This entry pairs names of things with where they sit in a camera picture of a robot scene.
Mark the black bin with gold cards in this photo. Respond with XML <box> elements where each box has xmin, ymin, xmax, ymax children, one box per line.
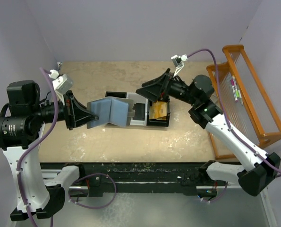
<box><xmin>147</xmin><ymin>96</ymin><xmax>170</xmax><ymax>127</ymax></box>

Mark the pink marker pen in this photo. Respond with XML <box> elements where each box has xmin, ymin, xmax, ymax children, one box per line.
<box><xmin>230</xmin><ymin>76</ymin><xmax>237</xmax><ymax>95</ymax></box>

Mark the grey card holder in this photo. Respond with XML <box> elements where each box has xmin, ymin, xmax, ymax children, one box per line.
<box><xmin>86</xmin><ymin>96</ymin><xmax>135</xmax><ymax>129</ymax></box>

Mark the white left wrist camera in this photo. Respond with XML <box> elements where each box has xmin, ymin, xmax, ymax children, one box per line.
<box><xmin>48</xmin><ymin>70</ymin><xmax>74</xmax><ymax>103</ymax></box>

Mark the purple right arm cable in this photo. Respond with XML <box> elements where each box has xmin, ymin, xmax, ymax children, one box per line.
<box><xmin>187</xmin><ymin>49</ymin><xmax>281</xmax><ymax>178</ymax></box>

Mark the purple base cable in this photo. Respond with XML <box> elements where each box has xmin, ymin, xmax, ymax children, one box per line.
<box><xmin>198</xmin><ymin>181</ymin><xmax>228</xmax><ymax>204</ymax></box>
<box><xmin>68</xmin><ymin>172</ymin><xmax>118</xmax><ymax>209</ymax></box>

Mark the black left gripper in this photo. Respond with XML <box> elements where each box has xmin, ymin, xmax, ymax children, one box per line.
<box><xmin>31</xmin><ymin>89</ymin><xmax>99</xmax><ymax>129</ymax></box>

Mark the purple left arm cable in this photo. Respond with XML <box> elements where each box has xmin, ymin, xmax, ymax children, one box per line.
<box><xmin>16</xmin><ymin>67</ymin><xmax>60</xmax><ymax>227</ymax></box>

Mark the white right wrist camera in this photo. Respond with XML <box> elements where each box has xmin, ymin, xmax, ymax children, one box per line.
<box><xmin>171</xmin><ymin>54</ymin><xmax>188</xmax><ymax>77</ymax></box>

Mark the black cards stack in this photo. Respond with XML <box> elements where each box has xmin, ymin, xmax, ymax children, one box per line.
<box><xmin>133</xmin><ymin>103</ymin><xmax>145</xmax><ymax>121</ymax></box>

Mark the gold cards stack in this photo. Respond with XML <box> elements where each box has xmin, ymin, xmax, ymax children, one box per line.
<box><xmin>149</xmin><ymin>101</ymin><xmax>167</xmax><ymax>121</ymax></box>

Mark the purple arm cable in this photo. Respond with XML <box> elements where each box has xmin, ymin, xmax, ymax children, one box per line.
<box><xmin>187</xmin><ymin>49</ymin><xmax>281</xmax><ymax>178</ymax></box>
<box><xmin>16</xmin><ymin>67</ymin><xmax>60</xmax><ymax>227</ymax></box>

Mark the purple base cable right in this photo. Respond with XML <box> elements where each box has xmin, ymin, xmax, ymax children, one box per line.
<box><xmin>198</xmin><ymin>181</ymin><xmax>228</xmax><ymax>204</ymax></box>

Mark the green marker pen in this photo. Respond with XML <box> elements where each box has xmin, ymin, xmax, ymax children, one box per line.
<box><xmin>234</xmin><ymin>88</ymin><xmax>243</xmax><ymax>105</ymax></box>

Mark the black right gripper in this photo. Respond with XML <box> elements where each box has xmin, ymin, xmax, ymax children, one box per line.
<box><xmin>136</xmin><ymin>69</ymin><xmax>198</xmax><ymax>106</ymax></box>

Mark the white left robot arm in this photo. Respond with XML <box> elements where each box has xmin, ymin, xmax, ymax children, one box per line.
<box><xmin>0</xmin><ymin>80</ymin><xmax>98</xmax><ymax>221</ymax></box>

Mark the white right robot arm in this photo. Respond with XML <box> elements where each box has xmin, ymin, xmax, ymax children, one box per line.
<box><xmin>136</xmin><ymin>69</ymin><xmax>281</xmax><ymax>196</ymax></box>

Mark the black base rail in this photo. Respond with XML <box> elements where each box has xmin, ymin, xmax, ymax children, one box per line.
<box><xmin>40</xmin><ymin>161</ymin><xmax>228</xmax><ymax>197</ymax></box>

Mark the orange wooden rack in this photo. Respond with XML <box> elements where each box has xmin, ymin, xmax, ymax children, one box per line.
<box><xmin>206</xmin><ymin>44</ymin><xmax>281</xmax><ymax>149</ymax></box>

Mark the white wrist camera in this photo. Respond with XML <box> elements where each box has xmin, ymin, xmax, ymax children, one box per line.
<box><xmin>48</xmin><ymin>70</ymin><xmax>74</xmax><ymax>103</ymax></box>
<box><xmin>171</xmin><ymin>54</ymin><xmax>188</xmax><ymax>77</ymax></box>

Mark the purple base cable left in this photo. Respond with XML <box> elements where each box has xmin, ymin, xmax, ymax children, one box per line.
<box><xmin>68</xmin><ymin>172</ymin><xmax>118</xmax><ymax>209</ymax></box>

